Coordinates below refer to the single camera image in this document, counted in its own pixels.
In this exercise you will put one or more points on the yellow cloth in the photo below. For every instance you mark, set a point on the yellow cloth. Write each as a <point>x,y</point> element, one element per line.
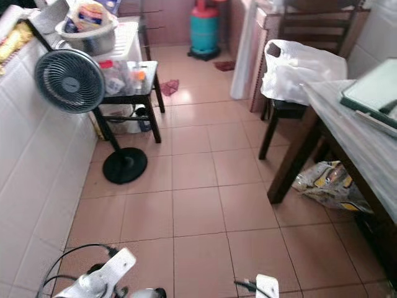
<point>15,43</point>

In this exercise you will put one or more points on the clear plastic bag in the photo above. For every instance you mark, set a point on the clear plastic bag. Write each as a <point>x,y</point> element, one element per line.
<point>124,77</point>

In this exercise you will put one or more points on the dark wooden table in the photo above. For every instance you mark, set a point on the dark wooden table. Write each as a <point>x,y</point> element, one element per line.
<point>347,143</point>

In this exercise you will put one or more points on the patterned plastic bag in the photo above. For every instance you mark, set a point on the patterned plastic bag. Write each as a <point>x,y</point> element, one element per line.
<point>332,186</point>

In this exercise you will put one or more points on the small black side table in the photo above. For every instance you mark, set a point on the small black side table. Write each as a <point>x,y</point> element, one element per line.
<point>149,93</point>

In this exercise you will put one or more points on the white leaning board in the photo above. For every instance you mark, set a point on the white leaning board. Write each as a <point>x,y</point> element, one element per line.
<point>243,56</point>

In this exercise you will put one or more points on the crumpled red floor cloth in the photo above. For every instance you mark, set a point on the crumpled red floor cloth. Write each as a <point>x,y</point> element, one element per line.
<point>169,87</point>

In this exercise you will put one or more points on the teal gas cylinder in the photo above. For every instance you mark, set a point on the teal gas cylinder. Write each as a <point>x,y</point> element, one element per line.
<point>205,37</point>

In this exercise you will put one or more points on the green flat tray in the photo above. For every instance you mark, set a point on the green flat tray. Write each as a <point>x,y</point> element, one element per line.
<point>375,93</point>

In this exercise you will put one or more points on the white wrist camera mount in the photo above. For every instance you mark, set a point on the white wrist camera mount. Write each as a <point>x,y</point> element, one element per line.
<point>267,287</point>
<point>105,276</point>

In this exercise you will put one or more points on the dark wooden chair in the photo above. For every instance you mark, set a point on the dark wooden chair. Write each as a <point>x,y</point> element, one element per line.
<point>316,25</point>

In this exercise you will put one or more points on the steel cooking pot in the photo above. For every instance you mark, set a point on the steel cooking pot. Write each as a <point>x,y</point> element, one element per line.
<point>87,41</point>

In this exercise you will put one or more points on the flat red floor cloth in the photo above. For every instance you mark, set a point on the flat red floor cloth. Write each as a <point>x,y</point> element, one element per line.
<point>224,66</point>

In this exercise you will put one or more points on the white plastic shopping bag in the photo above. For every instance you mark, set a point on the white plastic shopping bag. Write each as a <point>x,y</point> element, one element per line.
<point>301,71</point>

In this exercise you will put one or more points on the printed food packet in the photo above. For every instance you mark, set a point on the printed food packet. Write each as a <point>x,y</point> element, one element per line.
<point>90,16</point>

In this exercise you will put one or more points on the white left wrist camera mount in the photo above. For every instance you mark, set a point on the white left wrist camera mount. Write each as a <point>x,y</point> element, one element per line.
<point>105,276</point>

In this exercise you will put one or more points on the grey black pedestal fan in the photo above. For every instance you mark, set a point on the grey black pedestal fan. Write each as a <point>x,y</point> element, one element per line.
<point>69,81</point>

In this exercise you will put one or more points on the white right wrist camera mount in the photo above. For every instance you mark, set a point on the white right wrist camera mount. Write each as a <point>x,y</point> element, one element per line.
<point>267,287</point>

